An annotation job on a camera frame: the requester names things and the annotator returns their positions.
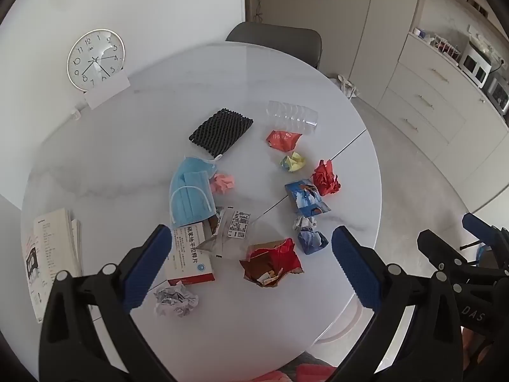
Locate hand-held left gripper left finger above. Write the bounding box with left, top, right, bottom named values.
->
left=38, top=224, right=187, bottom=382

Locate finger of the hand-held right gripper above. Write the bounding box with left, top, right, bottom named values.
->
left=417, top=229, right=509, bottom=299
left=462, top=213, right=509, bottom=256

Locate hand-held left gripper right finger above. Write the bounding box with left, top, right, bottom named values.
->
left=331, top=226, right=464, bottom=382

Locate red snack wrapper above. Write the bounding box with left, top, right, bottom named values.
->
left=248, top=238, right=303, bottom=275

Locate grey crumpled paper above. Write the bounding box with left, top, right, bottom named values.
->
left=153, top=280, right=199, bottom=319

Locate white red medicine box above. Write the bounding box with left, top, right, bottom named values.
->
left=165, top=221, right=219, bottom=286

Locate blue crumpled paper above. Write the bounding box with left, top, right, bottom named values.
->
left=297, top=228, right=329, bottom=255

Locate white table base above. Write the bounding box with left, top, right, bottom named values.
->
left=314, top=298, right=364, bottom=345

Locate white crumpled paper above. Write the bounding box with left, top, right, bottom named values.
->
left=293, top=215, right=319, bottom=232

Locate blue face mask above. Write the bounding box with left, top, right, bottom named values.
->
left=170, top=171, right=217, bottom=229
left=170, top=156, right=219, bottom=203

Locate blue snack bag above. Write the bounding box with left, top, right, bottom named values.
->
left=285, top=179, right=332, bottom=216

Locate red crumpled paper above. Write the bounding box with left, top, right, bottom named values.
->
left=311, top=160, right=342, bottom=196

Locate clear plastic bag with label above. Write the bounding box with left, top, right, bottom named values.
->
left=195, top=206, right=255, bottom=261

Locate white booklet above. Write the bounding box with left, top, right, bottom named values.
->
left=22, top=208, right=83, bottom=324

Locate grey quilted cloth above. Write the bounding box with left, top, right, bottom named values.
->
left=284, top=352, right=331, bottom=371

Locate pink crumpled paper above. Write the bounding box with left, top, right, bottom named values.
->
left=211, top=173, right=236, bottom=195

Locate yellow crumpled paper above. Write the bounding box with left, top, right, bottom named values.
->
left=279, top=152, right=307, bottom=173

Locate pink patterned pajamas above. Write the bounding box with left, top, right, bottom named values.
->
left=250, top=366, right=338, bottom=382

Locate silver countertop oven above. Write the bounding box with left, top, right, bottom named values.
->
left=486, top=74, right=509, bottom=114

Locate beige drawer unit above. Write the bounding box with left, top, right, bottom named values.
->
left=376, top=34, right=509, bottom=176

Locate orange red wrapper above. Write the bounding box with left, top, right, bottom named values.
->
left=266, top=129, right=302, bottom=152

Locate black foam net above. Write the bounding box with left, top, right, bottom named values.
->
left=188, top=107, right=254, bottom=156

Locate silver microwave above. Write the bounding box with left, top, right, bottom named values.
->
left=459, top=42, right=494, bottom=88

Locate clear plastic tray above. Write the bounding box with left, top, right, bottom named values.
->
left=267, top=101, right=319, bottom=134

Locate white tote bag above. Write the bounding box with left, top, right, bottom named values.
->
left=337, top=74, right=360, bottom=99

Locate white paper card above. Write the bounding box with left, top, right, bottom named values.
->
left=83, top=72, right=130, bottom=110

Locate tall beige cabinet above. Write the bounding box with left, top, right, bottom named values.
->
left=244, top=0, right=428, bottom=104

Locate dark grey chair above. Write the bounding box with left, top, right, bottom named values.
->
left=225, top=22, right=323, bottom=70

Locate round wall clock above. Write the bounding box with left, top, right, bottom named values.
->
left=66, top=29, right=126, bottom=92

